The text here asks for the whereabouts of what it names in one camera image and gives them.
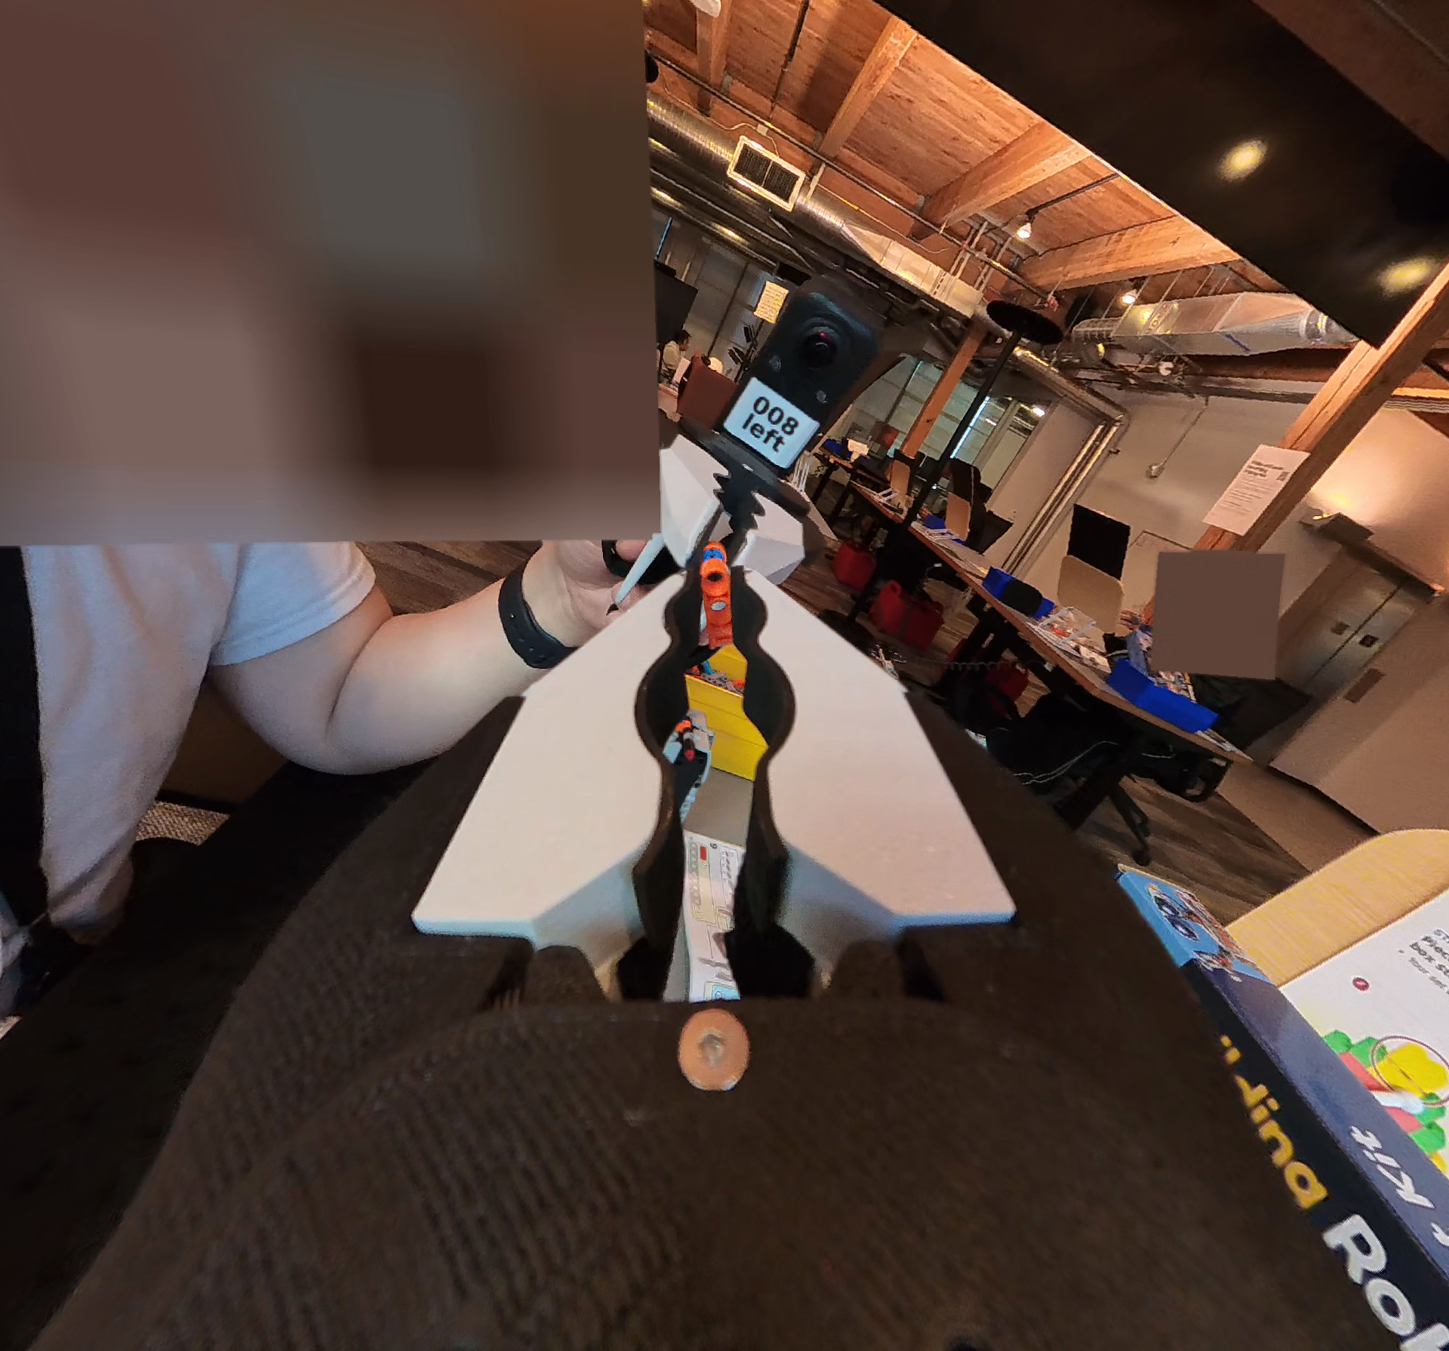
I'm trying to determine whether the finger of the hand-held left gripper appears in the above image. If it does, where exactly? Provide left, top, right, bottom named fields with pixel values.
left=660, top=435, right=727, bottom=568
left=741, top=498, right=835, bottom=585

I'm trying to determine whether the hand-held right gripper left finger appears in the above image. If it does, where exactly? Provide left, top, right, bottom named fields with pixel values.
left=409, top=569, right=694, bottom=1002

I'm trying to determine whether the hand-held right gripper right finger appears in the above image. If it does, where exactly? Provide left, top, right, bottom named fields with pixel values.
left=734, top=568, right=1016, bottom=999

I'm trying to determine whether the orange and blue toy piece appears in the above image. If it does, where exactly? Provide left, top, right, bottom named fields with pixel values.
left=695, top=537, right=741, bottom=651

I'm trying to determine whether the person's left forearm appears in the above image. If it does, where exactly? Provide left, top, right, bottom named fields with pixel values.
left=208, top=578, right=547, bottom=778

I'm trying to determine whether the grey desk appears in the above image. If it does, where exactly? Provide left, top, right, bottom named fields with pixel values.
left=687, top=769, right=753, bottom=843

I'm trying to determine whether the person's left hand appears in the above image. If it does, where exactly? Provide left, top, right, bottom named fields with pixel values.
left=523, top=537, right=682, bottom=648

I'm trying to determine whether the grey orange toy assembly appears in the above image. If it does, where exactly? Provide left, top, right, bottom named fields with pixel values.
left=662, top=710, right=715, bottom=800

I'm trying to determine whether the yellow plastic bin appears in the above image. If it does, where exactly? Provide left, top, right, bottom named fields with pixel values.
left=683, top=641, right=774, bottom=784

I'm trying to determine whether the black floor lamp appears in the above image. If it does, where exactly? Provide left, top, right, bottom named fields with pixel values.
left=904, top=295, right=1066, bottom=537

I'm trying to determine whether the ceiling air vent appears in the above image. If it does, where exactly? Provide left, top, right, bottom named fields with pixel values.
left=725, top=133, right=806, bottom=212

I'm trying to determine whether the black wristband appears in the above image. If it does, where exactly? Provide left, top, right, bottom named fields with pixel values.
left=495, top=559, right=577, bottom=671

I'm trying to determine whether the black office chair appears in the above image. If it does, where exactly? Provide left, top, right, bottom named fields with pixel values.
left=982, top=682, right=1158, bottom=867

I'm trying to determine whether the white instruction manual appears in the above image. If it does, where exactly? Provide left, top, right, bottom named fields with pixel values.
left=667, top=830, right=751, bottom=1002

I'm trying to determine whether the long wooden table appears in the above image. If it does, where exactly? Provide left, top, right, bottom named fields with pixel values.
left=813, top=441, right=1254, bottom=764

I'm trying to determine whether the blue plastic bin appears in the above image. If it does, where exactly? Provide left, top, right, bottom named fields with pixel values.
left=980, top=564, right=1057, bottom=619
left=1106, top=656, right=1222, bottom=736

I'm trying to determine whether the black monitor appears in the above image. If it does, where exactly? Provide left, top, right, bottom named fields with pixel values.
left=1066, top=504, right=1135, bottom=582

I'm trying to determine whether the person's white t-shirt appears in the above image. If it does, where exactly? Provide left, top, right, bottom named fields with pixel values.
left=0, top=540, right=377, bottom=947

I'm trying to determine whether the blue robot kit box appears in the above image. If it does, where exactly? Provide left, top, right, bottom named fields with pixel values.
left=1114, top=861, right=1449, bottom=1351

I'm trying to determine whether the metal air duct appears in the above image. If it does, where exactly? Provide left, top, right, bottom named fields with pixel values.
left=1068, top=291, right=1354, bottom=357

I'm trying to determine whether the white wall notice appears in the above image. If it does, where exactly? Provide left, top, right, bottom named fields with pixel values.
left=1203, top=445, right=1311, bottom=537

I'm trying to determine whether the black shoulder strap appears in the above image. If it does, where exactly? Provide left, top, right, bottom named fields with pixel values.
left=0, top=545, right=52, bottom=929

